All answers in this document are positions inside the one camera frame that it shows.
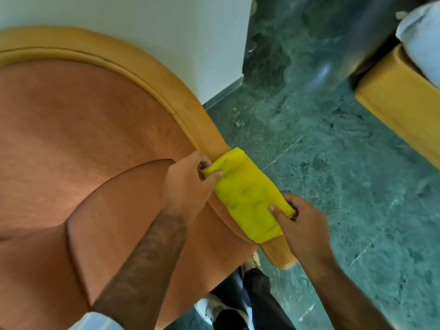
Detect person's right hand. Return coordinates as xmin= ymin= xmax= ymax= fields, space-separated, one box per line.
xmin=268 ymin=193 xmax=335 ymax=263

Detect person's left hand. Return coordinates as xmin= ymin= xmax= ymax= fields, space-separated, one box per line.
xmin=161 ymin=151 xmax=225 ymax=224

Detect person's left forearm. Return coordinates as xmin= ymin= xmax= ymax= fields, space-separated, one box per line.
xmin=91 ymin=207 xmax=193 ymax=330

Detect black trousers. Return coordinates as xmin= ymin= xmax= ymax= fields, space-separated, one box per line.
xmin=210 ymin=267 xmax=297 ymax=330

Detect yellow cloth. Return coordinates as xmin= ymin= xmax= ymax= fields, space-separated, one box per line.
xmin=202 ymin=147 xmax=297 ymax=244

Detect person's right forearm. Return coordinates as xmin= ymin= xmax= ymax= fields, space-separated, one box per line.
xmin=298 ymin=251 xmax=396 ymax=330

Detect white shoe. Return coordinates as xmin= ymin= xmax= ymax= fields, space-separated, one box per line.
xmin=241 ymin=251 xmax=262 ymax=276
xmin=194 ymin=293 xmax=250 ymax=327

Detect yellow wooden bed frame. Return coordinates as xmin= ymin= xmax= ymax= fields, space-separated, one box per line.
xmin=354 ymin=43 xmax=440 ymax=171

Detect white shirt sleeve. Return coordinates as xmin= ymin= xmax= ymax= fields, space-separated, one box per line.
xmin=68 ymin=311 xmax=125 ymax=330

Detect orange armchair with wooden frame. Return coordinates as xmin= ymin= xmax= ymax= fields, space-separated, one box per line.
xmin=0 ymin=25 xmax=298 ymax=330

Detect white bedding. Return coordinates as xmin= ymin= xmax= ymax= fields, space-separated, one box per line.
xmin=395 ymin=1 xmax=440 ymax=88

